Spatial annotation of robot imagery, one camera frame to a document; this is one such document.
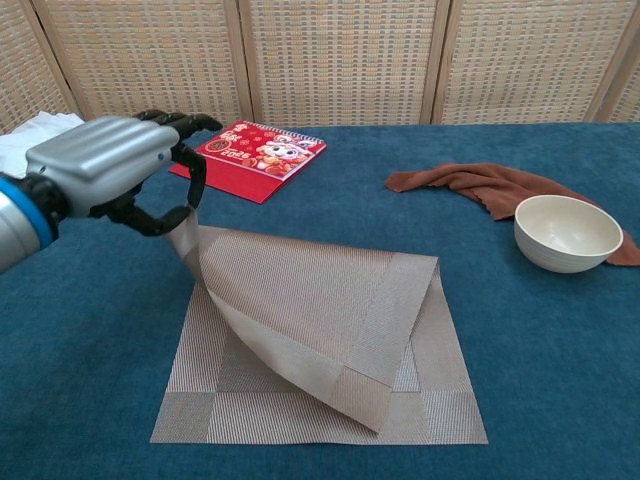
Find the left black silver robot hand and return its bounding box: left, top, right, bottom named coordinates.
left=24, top=110, right=224, bottom=238

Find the silver woven placemat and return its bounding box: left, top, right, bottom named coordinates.
left=150, top=205, right=489, bottom=446

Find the light cream bowl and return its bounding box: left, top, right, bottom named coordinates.
left=513, top=194, right=625, bottom=274

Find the white crumpled cloth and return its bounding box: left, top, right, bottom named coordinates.
left=0, top=111, right=86, bottom=179

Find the red desk calendar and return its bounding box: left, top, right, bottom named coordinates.
left=168, top=119, right=330, bottom=206

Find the bamboo folding screen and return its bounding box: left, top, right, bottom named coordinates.
left=0, top=0, right=640, bottom=136

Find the brown cloth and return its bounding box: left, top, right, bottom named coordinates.
left=384, top=161, right=640, bottom=269

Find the teal table carpet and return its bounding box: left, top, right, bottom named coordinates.
left=0, top=122, right=640, bottom=480

